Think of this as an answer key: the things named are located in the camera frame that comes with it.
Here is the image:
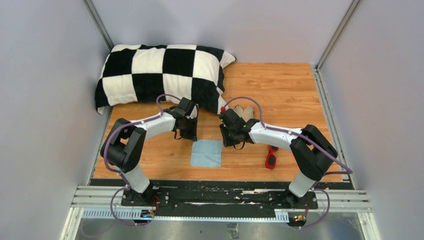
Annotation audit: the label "beige plaid glasses case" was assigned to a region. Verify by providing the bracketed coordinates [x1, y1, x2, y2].
[233, 105, 255, 122]

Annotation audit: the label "light blue cleaning cloth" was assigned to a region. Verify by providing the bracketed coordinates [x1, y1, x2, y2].
[190, 139, 223, 168]

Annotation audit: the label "red sunglasses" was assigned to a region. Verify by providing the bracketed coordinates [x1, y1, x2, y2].
[264, 145, 279, 170]

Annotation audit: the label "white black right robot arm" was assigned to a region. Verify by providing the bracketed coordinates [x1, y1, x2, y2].
[219, 109, 338, 209]

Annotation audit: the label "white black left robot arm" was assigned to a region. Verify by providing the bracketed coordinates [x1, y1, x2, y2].
[100, 97, 199, 207]

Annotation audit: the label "black and white checkered pillow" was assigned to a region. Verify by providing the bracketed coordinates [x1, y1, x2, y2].
[94, 44, 237, 114]

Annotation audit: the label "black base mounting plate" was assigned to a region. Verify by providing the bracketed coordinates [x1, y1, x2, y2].
[89, 178, 355, 220]

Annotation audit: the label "aluminium rail frame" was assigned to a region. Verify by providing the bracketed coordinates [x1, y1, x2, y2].
[60, 186, 380, 240]

